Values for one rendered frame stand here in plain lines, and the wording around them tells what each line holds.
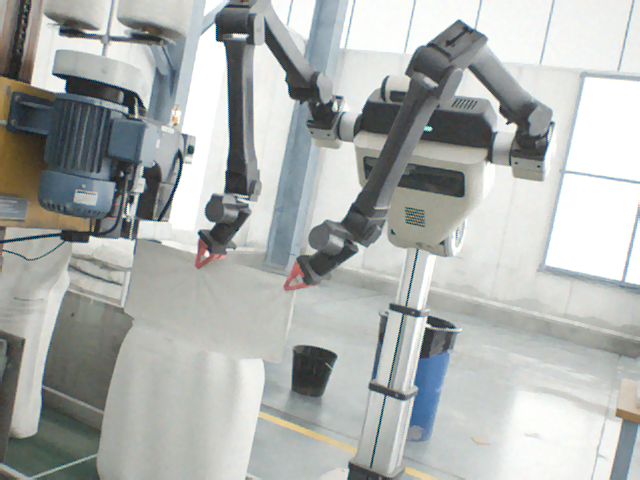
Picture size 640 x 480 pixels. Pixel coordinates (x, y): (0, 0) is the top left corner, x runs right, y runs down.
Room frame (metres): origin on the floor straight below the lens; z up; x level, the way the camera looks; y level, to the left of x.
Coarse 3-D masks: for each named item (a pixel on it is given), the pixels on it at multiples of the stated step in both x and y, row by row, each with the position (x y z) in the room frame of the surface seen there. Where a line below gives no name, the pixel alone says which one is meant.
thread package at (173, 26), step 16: (128, 0) 1.49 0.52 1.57; (144, 0) 1.48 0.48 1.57; (160, 0) 1.48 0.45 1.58; (176, 0) 1.50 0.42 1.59; (192, 0) 1.56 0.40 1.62; (128, 16) 1.49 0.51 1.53; (144, 16) 1.48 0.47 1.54; (160, 16) 1.49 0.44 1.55; (176, 16) 1.51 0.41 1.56; (160, 32) 1.56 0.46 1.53; (176, 32) 1.54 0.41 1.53
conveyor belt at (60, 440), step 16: (48, 416) 2.03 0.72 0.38; (64, 416) 2.06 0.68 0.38; (48, 432) 1.92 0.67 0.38; (64, 432) 1.94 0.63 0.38; (80, 432) 1.96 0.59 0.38; (96, 432) 1.98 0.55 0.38; (16, 448) 1.78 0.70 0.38; (32, 448) 1.80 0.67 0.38; (48, 448) 1.81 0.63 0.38; (64, 448) 1.83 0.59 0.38; (80, 448) 1.85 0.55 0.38; (96, 448) 1.87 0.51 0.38; (16, 464) 1.69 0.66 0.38; (32, 464) 1.70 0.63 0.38; (48, 464) 1.72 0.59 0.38; (64, 464) 1.74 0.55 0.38; (80, 464) 1.76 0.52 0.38; (96, 464) 1.77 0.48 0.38
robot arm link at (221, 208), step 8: (256, 184) 1.59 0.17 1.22; (224, 192) 1.62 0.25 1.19; (256, 192) 1.60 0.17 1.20; (216, 200) 1.54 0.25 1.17; (224, 200) 1.54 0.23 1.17; (232, 200) 1.56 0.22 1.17; (256, 200) 1.62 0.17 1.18; (208, 208) 1.54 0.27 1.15; (216, 208) 1.53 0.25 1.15; (224, 208) 1.53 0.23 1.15; (232, 208) 1.56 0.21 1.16; (208, 216) 1.54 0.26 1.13; (216, 216) 1.53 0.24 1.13; (224, 216) 1.53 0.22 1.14; (232, 216) 1.56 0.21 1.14
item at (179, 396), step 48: (144, 240) 1.75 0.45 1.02; (144, 288) 1.73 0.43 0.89; (192, 288) 1.66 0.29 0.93; (240, 288) 1.60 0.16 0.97; (144, 336) 1.63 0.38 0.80; (192, 336) 1.64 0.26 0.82; (240, 336) 1.59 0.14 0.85; (144, 384) 1.60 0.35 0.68; (192, 384) 1.54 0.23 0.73; (240, 384) 1.52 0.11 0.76; (144, 432) 1.58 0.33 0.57; (192, 432) 1.53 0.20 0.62; (240, 432) 1.53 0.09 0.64
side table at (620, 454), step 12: (624, 384) 2.47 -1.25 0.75; (636, 384) 2.52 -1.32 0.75; (624, 396) 2.26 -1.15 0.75; (636, 396) 2.30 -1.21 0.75; (624, 408) 2.08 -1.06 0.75; (636, 408) 2.11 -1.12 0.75; (624, 420) 2.54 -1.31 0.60; (636, 420) 2.04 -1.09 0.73; (624, 432) 2.07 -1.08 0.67; (636, 432) 2.06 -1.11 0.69; (624, 444) 2.07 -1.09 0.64; (624, 456) 2.07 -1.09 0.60; (612, 468) 2.54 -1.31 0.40; (624, 468) 2.06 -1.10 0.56
